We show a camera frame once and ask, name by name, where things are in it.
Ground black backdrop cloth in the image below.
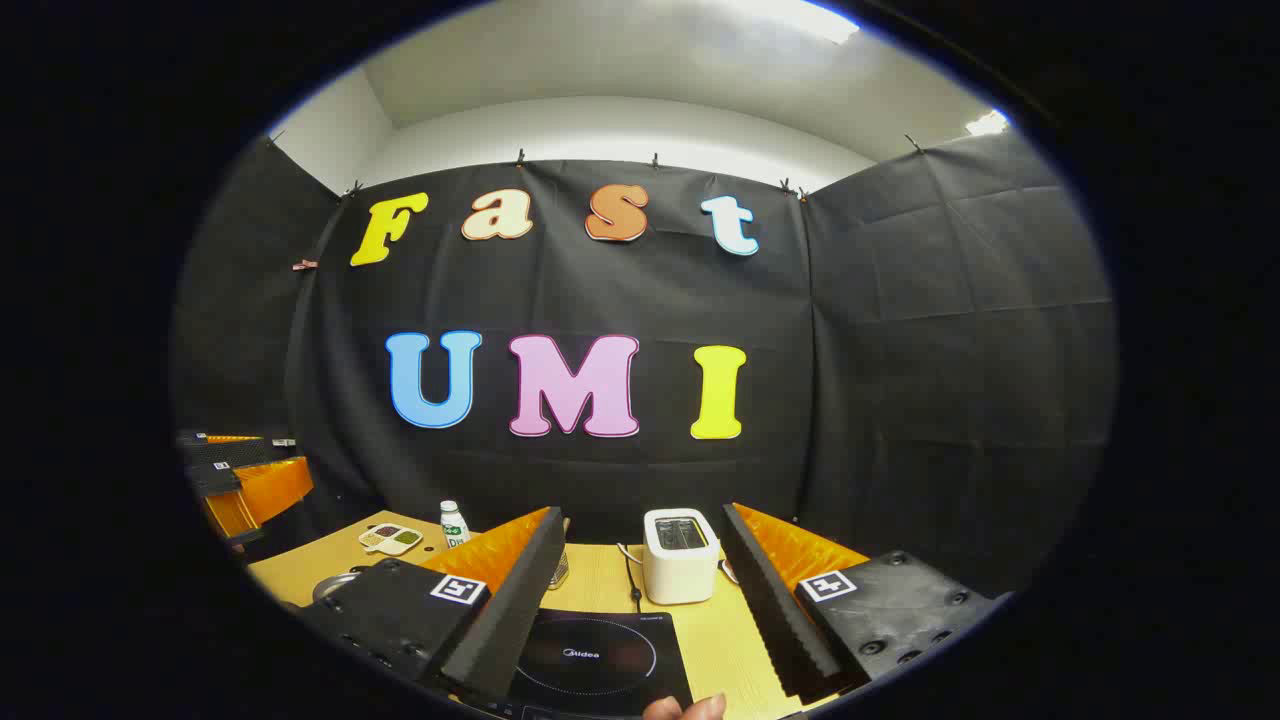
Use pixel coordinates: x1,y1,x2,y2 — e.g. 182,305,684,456
170,130,1119,601

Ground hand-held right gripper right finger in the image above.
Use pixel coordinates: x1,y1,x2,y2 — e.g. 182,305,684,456
721,501,1003,705

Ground white divided snack plate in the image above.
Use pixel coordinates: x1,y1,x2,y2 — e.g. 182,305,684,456
358,523,424,557

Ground black induction cooktop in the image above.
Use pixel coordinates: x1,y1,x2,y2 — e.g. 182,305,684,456
490,608,695,720

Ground white toaster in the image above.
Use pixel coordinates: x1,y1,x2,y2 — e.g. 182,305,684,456
643,508,721,606

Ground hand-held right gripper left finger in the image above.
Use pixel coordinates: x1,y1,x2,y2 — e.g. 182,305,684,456
298,506,567,703

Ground steel pot with black handle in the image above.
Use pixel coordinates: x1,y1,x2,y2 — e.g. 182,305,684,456
312,568,367,604

